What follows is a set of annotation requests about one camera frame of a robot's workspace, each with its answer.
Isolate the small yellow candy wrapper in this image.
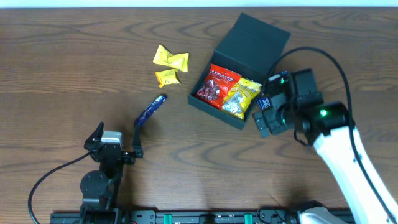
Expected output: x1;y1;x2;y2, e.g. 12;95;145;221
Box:
155;69;180;88

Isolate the red Hacks candy bag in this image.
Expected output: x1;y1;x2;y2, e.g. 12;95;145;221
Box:
195;64;241;109

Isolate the dark green open box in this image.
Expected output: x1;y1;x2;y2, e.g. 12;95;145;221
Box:
188;13;290;130

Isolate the blue Eclipse gum pack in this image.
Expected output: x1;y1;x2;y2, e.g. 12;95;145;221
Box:
257;96;272;110

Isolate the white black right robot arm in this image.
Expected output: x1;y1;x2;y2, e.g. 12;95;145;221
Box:
253;69;397;223

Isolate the large yellow candy wrapper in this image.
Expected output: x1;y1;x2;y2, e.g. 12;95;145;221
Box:
153;45;189;72

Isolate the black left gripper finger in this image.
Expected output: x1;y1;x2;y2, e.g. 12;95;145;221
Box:
83;121;104;149
132;124;143;158

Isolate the yellow seed snack bag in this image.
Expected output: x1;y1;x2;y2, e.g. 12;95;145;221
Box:
221;78;262;120

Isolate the dark blue snack bar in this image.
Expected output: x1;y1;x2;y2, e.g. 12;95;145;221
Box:
134;94;168;126

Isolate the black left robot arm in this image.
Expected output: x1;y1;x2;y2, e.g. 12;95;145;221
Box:
79;123;143;224

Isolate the blue wafer bar packet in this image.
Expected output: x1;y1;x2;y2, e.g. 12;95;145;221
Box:
275;71;289;76

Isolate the black aluminium mounting rail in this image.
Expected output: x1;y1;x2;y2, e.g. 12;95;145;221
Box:
49;209;322;224

